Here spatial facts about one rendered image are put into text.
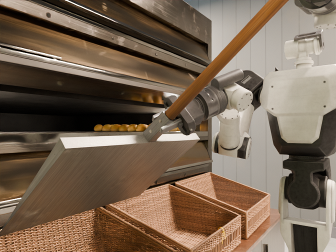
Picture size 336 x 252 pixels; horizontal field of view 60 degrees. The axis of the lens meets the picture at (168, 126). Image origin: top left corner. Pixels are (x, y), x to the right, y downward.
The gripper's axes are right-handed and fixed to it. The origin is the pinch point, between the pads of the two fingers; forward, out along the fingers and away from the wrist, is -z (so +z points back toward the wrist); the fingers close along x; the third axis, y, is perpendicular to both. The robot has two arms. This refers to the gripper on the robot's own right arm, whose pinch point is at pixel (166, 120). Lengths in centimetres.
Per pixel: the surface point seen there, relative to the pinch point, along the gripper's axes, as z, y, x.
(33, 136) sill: -30, 40, -35
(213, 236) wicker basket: 20, 64, 30
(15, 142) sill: -36, 37, -34
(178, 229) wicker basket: 24, 114, 16
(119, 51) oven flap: 26, 48, -71
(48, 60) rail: -16, 15, -46
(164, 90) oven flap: 40, 58, -45
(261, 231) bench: 64, 104, 43
